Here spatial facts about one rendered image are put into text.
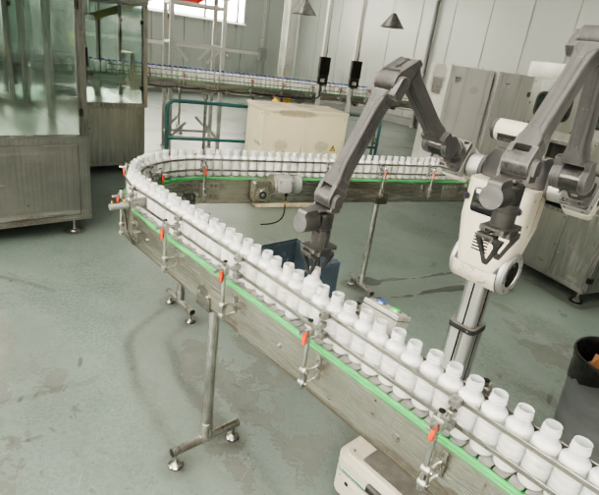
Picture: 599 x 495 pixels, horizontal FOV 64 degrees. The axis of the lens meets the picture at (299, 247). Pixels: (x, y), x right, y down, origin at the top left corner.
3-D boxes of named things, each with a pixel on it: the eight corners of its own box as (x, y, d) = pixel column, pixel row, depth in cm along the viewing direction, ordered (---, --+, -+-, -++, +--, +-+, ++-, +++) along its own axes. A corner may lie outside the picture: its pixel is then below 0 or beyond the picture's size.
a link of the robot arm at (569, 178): (593, 176, 143) (574, 171, 147) (588, 160, 135) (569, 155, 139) (578, 203, 143) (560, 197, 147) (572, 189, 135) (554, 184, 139)
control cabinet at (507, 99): (484, 187, 848) (516, 72, 776) (505, 195, 806) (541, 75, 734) (447, 187, 815) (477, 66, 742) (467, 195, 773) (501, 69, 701)
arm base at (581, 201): (575, 169, 153) (558, 201, 153) (571, 157, 147) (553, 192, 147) (606, 176, 147) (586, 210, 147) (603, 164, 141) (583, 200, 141)
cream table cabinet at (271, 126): (314, 192, 679) (327, 105, 635) (335, 206, 627) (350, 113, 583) (239, 192, 634) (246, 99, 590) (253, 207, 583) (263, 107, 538)
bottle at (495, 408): (475, 458, 113) (495, 402, 107) (463, 438, 119) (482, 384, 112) (499, 458, 114) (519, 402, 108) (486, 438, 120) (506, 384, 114)
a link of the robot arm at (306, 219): (345, 195, 142) (324, 187, 147) (315, 197, 134) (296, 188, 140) (336, 234, 146) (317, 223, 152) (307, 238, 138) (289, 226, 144)
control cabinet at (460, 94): (443, 187, 811) (472, 66, 739) (463, 195, 770) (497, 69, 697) (403, 186, 778) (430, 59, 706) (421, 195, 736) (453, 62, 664)
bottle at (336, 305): (328, 347, 148) (336, 300, 142) (317, 337, 153) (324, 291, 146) (344, 343, 151) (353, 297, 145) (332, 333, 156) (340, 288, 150)
